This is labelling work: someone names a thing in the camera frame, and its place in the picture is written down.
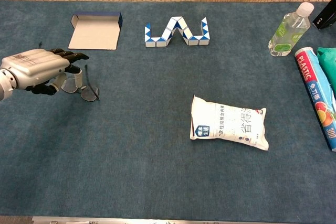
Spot plastic wrap roll box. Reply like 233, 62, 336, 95
294, 46, 336, 152

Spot blue white snake puzzle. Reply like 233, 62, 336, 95
144, 16, 210, 48

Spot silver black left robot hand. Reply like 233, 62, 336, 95
0, 48, 90, 96

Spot thin black-framed eyeglasses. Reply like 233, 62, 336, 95
38, 41, 100, 103

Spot aluminium table edge rail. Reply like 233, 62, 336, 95
31, 216, 336, 224

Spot white printed plastic packet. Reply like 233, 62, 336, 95
190, 94, 270, 152

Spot open blue cardboard box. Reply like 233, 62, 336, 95
68, 12, 123, 51

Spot clear green label water bottle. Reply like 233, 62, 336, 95
268, 2, 315, 57

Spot blue felt table cloth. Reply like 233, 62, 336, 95
0, 0, 336, 221

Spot teal green soft package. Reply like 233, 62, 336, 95
316, 47, 336, 91

